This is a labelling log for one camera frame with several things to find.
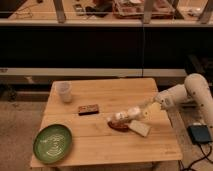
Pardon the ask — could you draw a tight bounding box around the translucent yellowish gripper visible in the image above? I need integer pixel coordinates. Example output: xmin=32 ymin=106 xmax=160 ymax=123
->
xmin=143 ymin=102 xmax=161 ymax=117

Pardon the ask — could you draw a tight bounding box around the white sponge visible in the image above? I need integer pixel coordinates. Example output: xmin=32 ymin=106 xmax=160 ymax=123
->
xmin=129 ymin=120 xmax=151 ymax=137

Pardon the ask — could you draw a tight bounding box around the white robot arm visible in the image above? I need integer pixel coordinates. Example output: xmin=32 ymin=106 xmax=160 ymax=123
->
xmin=142 ymin=73 xmax=213 ymax=131

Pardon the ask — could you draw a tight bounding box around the green ceramic bowl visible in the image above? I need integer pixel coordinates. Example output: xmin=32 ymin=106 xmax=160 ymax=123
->
xmin=33 ymin=124 xmax=72 ymax=164

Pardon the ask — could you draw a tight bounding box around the white plush toy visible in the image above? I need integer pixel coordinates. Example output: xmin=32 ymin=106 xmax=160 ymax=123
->
xmin=107 ymin=106 xmax=141 ymax=122

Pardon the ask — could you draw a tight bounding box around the brown wooden spoon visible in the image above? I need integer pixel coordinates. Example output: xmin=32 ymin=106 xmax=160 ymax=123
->
xmin=107 ymin=122 xmax=129 ymax=132

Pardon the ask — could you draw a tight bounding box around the light wooden table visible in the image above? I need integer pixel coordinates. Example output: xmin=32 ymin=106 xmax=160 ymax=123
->
xmin=30 ymin=77 xmax=183 ymax=171

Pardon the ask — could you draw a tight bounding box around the brown chocolate bar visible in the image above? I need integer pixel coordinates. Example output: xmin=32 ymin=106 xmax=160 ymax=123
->
xmin=78 ymin=104 xmax=99 ymax=115

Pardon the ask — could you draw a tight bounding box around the clear plastic cup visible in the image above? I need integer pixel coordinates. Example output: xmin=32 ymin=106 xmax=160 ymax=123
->
xmin=56 ymin=82 xmax=72 ymax=103

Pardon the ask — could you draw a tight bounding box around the wooden shelf with clutter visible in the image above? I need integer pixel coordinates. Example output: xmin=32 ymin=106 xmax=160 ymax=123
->
xmin=0 ymin=0 xmax=213 ymax=27

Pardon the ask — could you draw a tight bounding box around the black cable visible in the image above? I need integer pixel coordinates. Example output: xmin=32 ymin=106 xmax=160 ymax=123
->
xmin=179 ymin=143 xmax=213 ymax=171

